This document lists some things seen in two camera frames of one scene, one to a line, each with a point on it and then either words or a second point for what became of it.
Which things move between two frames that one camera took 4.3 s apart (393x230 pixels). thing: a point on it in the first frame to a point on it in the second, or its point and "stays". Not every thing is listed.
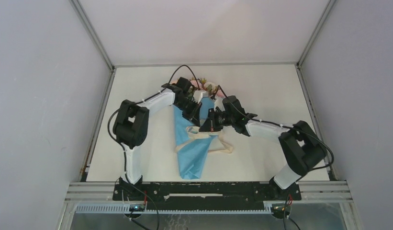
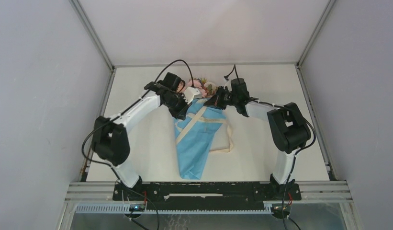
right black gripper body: x=218 y=119 to x=224 y=97
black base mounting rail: x=161 y=194 stays
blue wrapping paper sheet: x=192 y=151 stays
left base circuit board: x=137 y=207 stays
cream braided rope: x=194 y=132 to x=195 y=120
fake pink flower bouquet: x=210 y=87 stays
